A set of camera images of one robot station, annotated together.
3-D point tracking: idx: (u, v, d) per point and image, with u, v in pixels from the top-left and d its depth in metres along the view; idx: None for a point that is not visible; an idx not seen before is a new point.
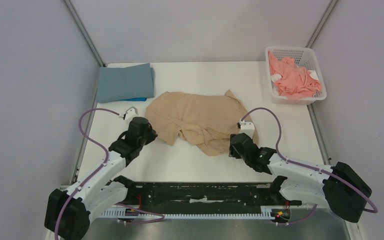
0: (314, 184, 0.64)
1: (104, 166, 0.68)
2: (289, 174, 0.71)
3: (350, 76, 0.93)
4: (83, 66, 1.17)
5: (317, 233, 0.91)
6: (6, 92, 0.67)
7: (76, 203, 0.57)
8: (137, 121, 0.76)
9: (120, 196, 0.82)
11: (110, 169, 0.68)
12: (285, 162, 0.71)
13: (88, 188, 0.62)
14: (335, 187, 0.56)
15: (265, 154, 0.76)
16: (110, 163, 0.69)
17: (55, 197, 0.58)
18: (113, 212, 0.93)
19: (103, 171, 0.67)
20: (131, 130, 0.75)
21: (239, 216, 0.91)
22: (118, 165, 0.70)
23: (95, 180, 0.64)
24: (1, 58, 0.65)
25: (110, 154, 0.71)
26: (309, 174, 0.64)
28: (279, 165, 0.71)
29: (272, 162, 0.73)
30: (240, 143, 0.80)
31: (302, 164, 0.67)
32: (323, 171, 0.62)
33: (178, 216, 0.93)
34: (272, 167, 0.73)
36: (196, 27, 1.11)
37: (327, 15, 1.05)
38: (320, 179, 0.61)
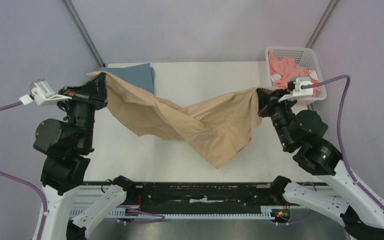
0: (361, 214, 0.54)
1: (47, 214, 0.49)
2: (338, 190, 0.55)
3: (350, 76, 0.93)
4: (83, 66, 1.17)
5: (318, 233, 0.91)
6: (6, 91, 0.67)
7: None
8: (40, 141, 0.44)
9: (119, 201, 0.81)
11: (55, 213, 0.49)
12: (353, 182, 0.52)
13: None
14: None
15: (328, 157, 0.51)
16: (52, 206, 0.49)
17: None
18: (113, 212, 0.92)
19: (49, 221, 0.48)
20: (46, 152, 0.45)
21: (239, 216, 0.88)
22: (69, 196, 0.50)
23: (48, 235, 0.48)
24: (1, 58, 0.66)
25: (46, 189, 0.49)
26: (374, 211, 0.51)
28: (347, 184, 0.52)
29: (339, 178, 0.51)
30: (315, 132, 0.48)
31: (369, 194, 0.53)
32: None
33: (178, 216, 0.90)
34: (334, 180, 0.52)
36: (196, 26, 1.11)
37: (327, 15, 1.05)
38: (383, 221, 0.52)
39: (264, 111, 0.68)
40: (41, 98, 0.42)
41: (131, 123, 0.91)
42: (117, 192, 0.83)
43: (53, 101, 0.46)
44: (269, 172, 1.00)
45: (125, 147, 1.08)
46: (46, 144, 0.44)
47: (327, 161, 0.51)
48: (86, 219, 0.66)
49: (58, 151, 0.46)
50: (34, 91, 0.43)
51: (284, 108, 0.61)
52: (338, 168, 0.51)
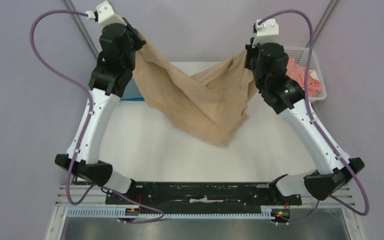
0: (316, 159, 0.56)
1: (92, 114, 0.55)
2: (296, 129, 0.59)
3: (350, 75, 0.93)
4: (83, 66, 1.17)
5: (318, 233, 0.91)
6: (7, 92, 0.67)
7: (81, 169, 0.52)
8: (107, 35, 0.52)
9: (124, 186, 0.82)
11: (99, 115, 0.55)
12: (310, 121, 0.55)
13: (87, 146, 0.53)
14: (341, 180, 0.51)
15: (291, 93, 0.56)
16: (97, 109, 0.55)
17: (61, 164, 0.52)
18: (113, 212, 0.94)
19: (92, 121, 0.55)
20: (105, 52, 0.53)
21: (239, 216, 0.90)
22: (111, 102, 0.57)
23: (91, 135, 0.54)
24: (3, 58, 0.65)
25: (95, 92, 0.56)
26: (325, 152, 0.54)
28: (301, 119, 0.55)
29: (296, 113, 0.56)
30: (273, 57, 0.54)
31: (324, 135, 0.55)
32: (341, 158, 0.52)
33: (177, 216, 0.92)
34: (291, 114, 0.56)
36: (196, 26, 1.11)
37: (327, 16, 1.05)
38: (332, 164, 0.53)
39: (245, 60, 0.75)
40: (111, 11, 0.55)
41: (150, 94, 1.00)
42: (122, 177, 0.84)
43: (114, 22, 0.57)
44: (269, 172, 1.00)
45: (126, 147, 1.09)
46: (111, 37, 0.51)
47: (288, 97, 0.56)
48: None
49: (116, 51, 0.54)
50: (102, 8, 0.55)
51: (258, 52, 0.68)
52: (297, 103, 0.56)
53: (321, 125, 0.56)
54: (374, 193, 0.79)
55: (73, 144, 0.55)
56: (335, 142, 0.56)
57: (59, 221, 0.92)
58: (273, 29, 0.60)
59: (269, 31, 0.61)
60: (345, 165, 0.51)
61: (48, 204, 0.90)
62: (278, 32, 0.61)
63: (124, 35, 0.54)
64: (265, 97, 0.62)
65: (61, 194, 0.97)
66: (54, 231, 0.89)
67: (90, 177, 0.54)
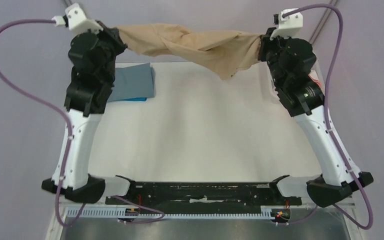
0: (325, 169, 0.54)
1: (72, 138, 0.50)
2: (310, 137, 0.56)
3: (350, 75, 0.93)
4: None
5: (318, 233, 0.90)
6: (6, 92, 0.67)
7: (67, 195, 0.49)
8: (77, 48, 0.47)
9: (122, 190, 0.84)
11: (81, 135, 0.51)
12: (325, 130, 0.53)
13: (72, 173, 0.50)
14: (348, 193, 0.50)
15: (312, 97, 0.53)
16: (77, 131, 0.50)
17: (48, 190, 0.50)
18: (113, 212, 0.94)
19: (74, 145, 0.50)
20: (78, 67, 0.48)
21: (240, 216, 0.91)
22: (92, 122, 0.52)
23: (74, 160, 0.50)
24: (2, 58, 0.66)
25: (72, 113, 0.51)
26: (336, 164, 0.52)
28: (317, 127, 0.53)
29: (311, 119, 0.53)
30: (299, 56, 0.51)
31: (338, 146, 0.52)
32: (351, 172, 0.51)
33: (178, 216, 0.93)
34: (306, 120, 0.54)
36: (196, 26, 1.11)
37: (327, 15, 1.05)
38: (341, 177, 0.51)
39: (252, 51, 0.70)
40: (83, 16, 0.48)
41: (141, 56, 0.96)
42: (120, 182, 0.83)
43: (86, 27, 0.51)
44: (269, 172, 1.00)
45: (126, 147, 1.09)
46: (82, 51, 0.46)
47: (307, 100, 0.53)
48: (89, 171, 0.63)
49: (90, 65, 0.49)
50: (73, 12, 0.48)
51: (277, 45, 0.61)
52: (316, 109, 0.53)
53: (337, 135, 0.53)
54: (375, 193, 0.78)
55: (57, 171, 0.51)
56: (347, 154, 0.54)
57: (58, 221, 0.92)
58: (297, 22, 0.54)
59: (292, 25, 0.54)
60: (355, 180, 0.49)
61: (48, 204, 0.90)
62: (302, 25, 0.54)
63: (97, 47, 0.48)
64: (282, 97, 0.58)
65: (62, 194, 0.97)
66: (54, 231, 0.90)
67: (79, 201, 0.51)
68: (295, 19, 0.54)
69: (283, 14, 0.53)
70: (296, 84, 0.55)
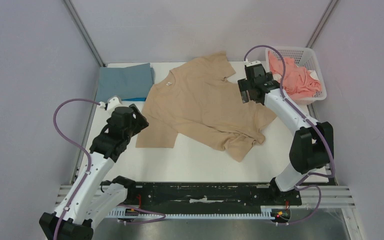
0: (290, 127, 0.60)
1: (89, 172, 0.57)
2: (277, 110, 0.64)
3: (350, 75, 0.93)
4: (83, 66, 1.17)
5: (318, 233, 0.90)
6: (6, 92, 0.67)
7: (66, 224, 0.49)
8: (120, 110, 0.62)
9: (120, 199, 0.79)
11: (97, 173, 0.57)
12: (283, 98, 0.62)
13: (77, 204, 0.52)
14: (308, 135, 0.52)
15: (269, 85, 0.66)
16: (94, 169, 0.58)
17: (45, 223, 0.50)
18: (113, 212, 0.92)
19: (88, 180, 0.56)
20: (113, 122, 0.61)
21: (240, 216, 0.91)
22: (105, 167, 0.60)
23: (82, 193, 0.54)
24: (1, 58, 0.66)
25: (93, 156, 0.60)
26: (293, 117, 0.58)
28: (276, 98, 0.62)
29: (271, 94, 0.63)
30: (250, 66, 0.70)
31: (295, 108, 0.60)
32: (307, 119, 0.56)
33: (177, 216, 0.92)
34: (269, 97, 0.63)
36: (196, 26, 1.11)
37: (327, 15, 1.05)
38: (300, 125, 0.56)
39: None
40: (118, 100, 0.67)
41: (166, 108, 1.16)
42: (117, 189, 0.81)
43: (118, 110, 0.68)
44: (269, 172, 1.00)
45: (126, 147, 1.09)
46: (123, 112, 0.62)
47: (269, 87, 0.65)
48: (91, 213, 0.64)
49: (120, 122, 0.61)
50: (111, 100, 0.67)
51: None
52: (274, 90, 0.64)
53: (295, 102, 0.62)
54: (375, 193, 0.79)
55: (63, 202, 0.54)
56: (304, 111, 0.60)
57: None
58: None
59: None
60: (311, 124, 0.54)
61: (48, 204, 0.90)
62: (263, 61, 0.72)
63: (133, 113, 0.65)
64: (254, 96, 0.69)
65: (61, 194, 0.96)
66: None
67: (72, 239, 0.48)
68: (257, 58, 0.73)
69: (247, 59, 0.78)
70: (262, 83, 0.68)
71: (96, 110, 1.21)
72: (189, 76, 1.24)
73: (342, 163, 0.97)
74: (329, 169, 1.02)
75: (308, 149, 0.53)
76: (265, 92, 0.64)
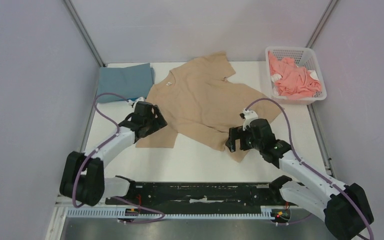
0: (317, 192, 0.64)
1: (117, 136, 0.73)
2: (296, 175, 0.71)
3: (350, 75, 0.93)
4: (83, 66, 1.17)
5: (318, 233, 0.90)
6: (6, 91, 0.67)
7: (93, 161, 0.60)
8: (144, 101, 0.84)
9: (123, 190, 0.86)
11: (122, 138, 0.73)
12: (299, 163, 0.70)
13: (105, 151, 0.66)
14: (343, 205, 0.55)
15: (281, 148, 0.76)
16: (122, 134, 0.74)
17: (74, 158, 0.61)
18: (113, 212, 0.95)
19: (116, 139, 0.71)
20: (137, 111, 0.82)
21: (239, 216, 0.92)
22: (129, 139, 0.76)
23: (110, 145, 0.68)
24: (1, 57, 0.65)
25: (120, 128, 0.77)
26: (319, 183, 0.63)
28: (291, 163, 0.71)
29: (286, 158, 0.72)
30: (258, 126, 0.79)
31: (316, 172, 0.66)
32: (334, 185, 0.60)
33: (177, 215, 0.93)
34: (284, 162, 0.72)
36: (196, 26, 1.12)
37: (327, 15, 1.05)
38: (328, 192, 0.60)
39: (232, 137, 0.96)
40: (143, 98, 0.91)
41: (166, 109, 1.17)
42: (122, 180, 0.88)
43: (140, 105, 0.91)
44: (269, 171, 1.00)
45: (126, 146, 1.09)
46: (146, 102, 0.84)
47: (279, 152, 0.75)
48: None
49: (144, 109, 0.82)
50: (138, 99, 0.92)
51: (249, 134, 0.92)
52: (286, 153, 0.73)
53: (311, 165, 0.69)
54: (375, 193, 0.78)
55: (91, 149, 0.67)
56: (327, 175, 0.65)
57: (58, 221, 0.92)
58: (254, 113, 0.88)
59: (252, 116, 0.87)
60: (340, 191, 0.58)
61: (48, 204, 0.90)
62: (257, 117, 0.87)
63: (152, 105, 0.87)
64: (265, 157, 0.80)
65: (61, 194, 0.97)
66: (54, 231, 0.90)
67: (91, 178, 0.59)
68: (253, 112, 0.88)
69: (245, 109, 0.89)
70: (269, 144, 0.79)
71: (96, 110, 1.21)
72: (190, 77, 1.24)
73: (342, 162, 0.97)
74: (329, 169, 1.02)
75: (344, 217, 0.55)
76: (278, 157, 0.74)
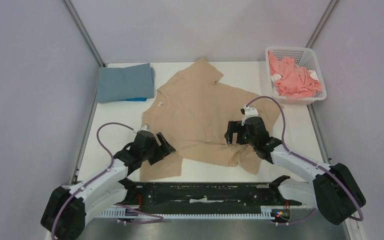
0: (306, 176, 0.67)
1: (108, 171, 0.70)
2: (286, 164, 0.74)
3: (350, 76, 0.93)
4: (83, 66, 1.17)
5: (318, 233, 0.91)
6: (6, 91, 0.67)
7: (76, 202, 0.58)
8: (144, 134, 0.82)
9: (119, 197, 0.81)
11: (112, 175, 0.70)
12: (288, 153, 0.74)
13: (90, 189, 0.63)
14: (327, 184, 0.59)
15: (272, 144, 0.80)
16: (113, 169, 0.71)
17: (58, 194, 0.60)
18: (112, 212, 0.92)
19: (105, 175, 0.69)
20: (137, 142, 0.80)
21: (239, 216, 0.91)
22: (121, 173, 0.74)
23: (98, 183, 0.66)
24: (1, 57, 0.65)
25: (115, 161, 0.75)
26: (306, 167, 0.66)
28: (281, 154, 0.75)
29: (276, 150, 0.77)
30: (252, 124, 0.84)
31: (303, 158, 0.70)
32: (319, 167, 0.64)
33: (177, 216, 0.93)
34: (274, 154, 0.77)
36: (196, 27, 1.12)
37: (327, 16, 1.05)
38: (314, 173, 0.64)
39: (230, 129, 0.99)
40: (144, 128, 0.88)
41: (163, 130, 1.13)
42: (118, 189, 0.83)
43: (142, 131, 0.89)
44: (269, 171, 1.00)
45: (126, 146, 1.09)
46: (147, 134, 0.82)
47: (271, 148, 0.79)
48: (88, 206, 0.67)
49: (143, 143, 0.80)
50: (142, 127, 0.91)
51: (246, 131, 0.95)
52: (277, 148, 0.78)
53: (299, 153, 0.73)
54: (374, 193, 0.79)
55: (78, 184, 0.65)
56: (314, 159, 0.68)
57: None
58: (254, 110, 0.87)
59: (251, 113, 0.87)
60: (325, 170, 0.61)
61: None
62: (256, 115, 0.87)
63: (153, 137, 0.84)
64: (259, 153, 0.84)
65: None
66: None
67: (71, 219, 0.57)
68: (253, 109, 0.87)
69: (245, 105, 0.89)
70: (262, 141, 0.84)
71: (96, 110, 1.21)
72: (184, 93, 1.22)
73: (342, 162, 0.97)
74: None
75: (332, 197, 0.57)
76: (269, 152, 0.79)
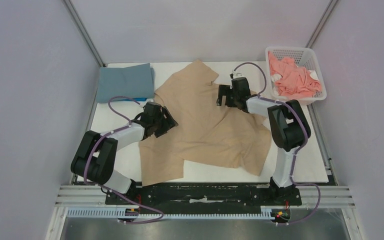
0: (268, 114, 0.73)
1: (130, 127, 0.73)
2: (258, 109, 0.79)
3: (350, 75, 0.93)
4: (83, 66, 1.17)
5: (318, 233, 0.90)
6: (5, 92, 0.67)
7: (109, 140, 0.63)
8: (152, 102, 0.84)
9: (124, 187, 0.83)
11: (133, 130, 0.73)
12: (258, 98, 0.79)
13: (118, 136, 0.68)
14: (278, 111, 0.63)
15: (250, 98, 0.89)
16: (133, 126, 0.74)
17: (91, 135, 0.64)
18: (113, 212, 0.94)
19: (128, 129, 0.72)
20: (146, 110, 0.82)
21: (239, 216, 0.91)
22: (137, 133, 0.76)
23: (121, 134, 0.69)
24: None
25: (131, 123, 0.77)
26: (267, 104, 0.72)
28: (252, 99, 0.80)
29: (250, 99, 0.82)
30: (236, 81, 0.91)
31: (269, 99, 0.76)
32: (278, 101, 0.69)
33: (177, 216, 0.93)
34: (248, 102, 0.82)
36: (196, 26, 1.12)
37: (327, 16, 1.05)
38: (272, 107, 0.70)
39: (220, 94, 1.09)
40: None
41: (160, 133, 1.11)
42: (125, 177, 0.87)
43: None
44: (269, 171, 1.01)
45: (128, 145, 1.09)
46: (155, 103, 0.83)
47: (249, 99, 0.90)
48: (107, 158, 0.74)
49: (152, 111, 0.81)
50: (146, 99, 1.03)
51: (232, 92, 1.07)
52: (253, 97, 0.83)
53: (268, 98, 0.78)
54: (375, 193, 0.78)
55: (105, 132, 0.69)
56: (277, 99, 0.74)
57: (58, 221, 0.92)
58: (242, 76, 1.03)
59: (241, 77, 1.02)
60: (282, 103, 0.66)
61: (48, 204, 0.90)
62: None
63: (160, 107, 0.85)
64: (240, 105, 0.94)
65: (61, 194, 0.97)
66: (54, 231, 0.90)
67: (101, 161, 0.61)
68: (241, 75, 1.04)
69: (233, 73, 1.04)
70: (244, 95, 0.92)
71: (96, 109, 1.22)
72: (182, 96, 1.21)
73: (342, 162, 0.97)
74: (329, 168, 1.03)
75: (280, 120, 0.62)
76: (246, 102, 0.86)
